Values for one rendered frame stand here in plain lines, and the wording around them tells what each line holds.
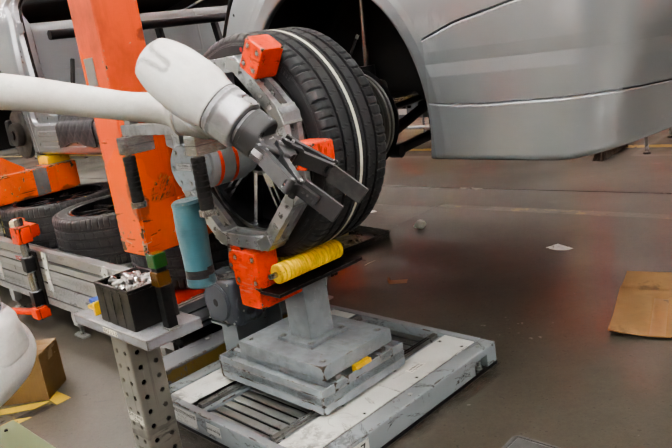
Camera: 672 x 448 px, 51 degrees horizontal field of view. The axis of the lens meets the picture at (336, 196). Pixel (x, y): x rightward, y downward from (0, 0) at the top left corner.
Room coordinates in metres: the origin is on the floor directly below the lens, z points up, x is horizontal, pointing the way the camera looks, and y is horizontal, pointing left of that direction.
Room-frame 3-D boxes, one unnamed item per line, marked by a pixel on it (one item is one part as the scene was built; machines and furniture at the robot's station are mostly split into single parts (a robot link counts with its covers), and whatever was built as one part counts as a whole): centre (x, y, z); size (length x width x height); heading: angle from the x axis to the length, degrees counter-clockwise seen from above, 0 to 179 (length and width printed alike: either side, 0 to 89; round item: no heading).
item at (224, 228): (1.98, 0.26, 0.85); 0.54 x 0.07 x 0.54; 43
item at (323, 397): (2.13, 0.17, 0.13); 0.50 x 0.36 x 0.10; 43
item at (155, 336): (1.90, 0.62, 0.44); 0.43 x 0.17 x 0.03; 43
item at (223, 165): (1.94, 0.32, 0.85); 0.21 x 0.14 x 0.14; 133
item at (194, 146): (1.72, 0.30, 0.93); 0.09 x 0.05 x 0.05; 133
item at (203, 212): (1.70, 0.32, 0.83); 0.04 x 0.04 x 0.16
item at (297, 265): (1.97, 0.11, 0.51); 0.29 x 0.06 x 0.06; 133
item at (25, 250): (3.20, 1.47, 0.30); 0.09 x 0.05 x 0.50; 43
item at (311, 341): (2.10, 0.14, 0.32); 0.40 x 0.30 x 0.28; 43
